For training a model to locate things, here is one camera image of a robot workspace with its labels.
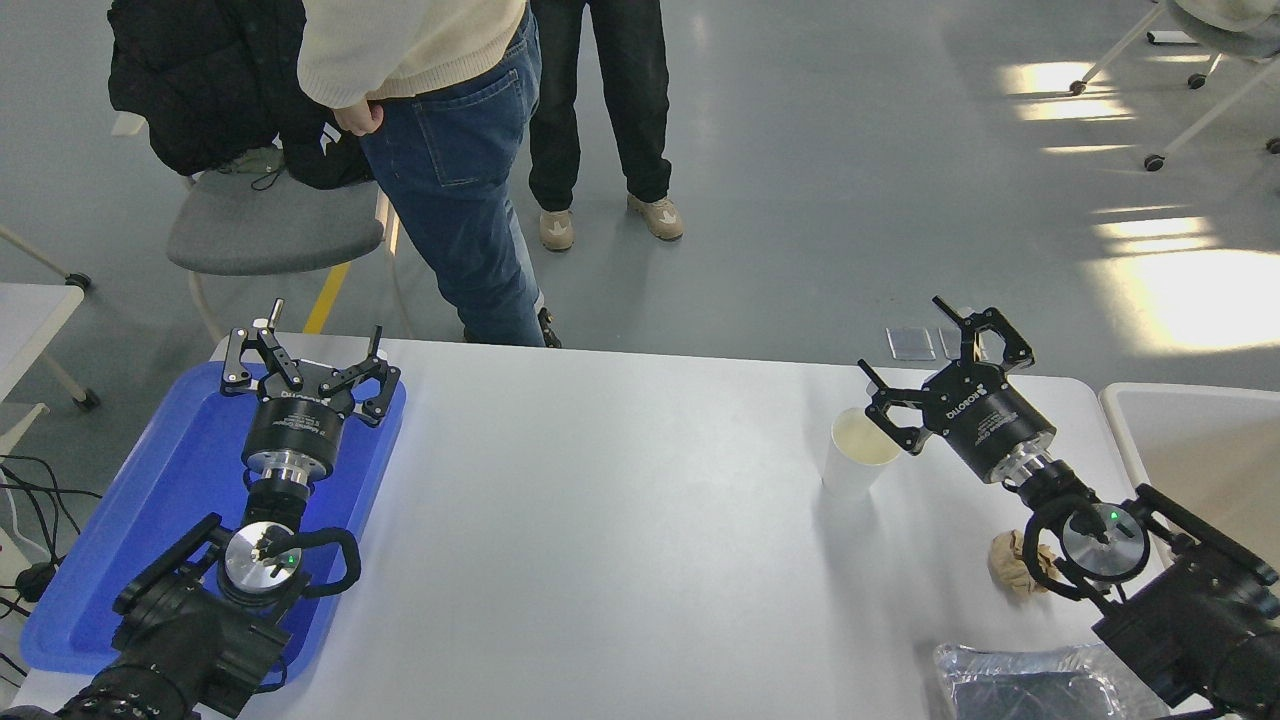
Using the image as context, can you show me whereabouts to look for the crumpled tan paper ball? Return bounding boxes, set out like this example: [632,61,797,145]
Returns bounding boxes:
[988,530,1059,598]

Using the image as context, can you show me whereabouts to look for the large pale bin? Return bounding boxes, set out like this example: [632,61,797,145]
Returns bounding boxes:
[1098,382,1280,601]

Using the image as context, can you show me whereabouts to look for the blue plastic tray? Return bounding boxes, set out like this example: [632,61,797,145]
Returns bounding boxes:
[20,360,408,691]

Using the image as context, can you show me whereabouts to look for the white paper cup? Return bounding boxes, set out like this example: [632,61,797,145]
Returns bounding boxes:
[822,405,904,501]

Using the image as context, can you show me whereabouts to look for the person's left hand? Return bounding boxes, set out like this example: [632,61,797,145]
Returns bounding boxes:
[332,100,386,138]

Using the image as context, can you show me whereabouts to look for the black jacket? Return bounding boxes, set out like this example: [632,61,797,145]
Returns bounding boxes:
[107,0,376,191]

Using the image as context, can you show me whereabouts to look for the white-legged wheeled chair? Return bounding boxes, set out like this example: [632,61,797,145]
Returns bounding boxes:
[1068,0,1280,173]

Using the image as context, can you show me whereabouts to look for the silver foil tray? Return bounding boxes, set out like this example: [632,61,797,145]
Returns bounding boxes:
[933,640,1166,720]

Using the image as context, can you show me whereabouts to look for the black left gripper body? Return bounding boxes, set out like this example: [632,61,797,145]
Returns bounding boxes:
[243,365,356,466]

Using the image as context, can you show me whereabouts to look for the white side table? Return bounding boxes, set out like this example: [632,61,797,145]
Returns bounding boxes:
[0,282,101,411]

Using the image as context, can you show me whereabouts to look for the person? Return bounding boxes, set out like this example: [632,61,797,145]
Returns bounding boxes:
[297,0,561,349]
[528,0,686,253]

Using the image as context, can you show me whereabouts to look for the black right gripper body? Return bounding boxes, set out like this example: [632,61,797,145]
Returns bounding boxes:
[920,358,1058,484]

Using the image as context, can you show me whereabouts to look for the black cable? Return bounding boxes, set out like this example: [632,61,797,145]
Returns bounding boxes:
[0,455,101,571]

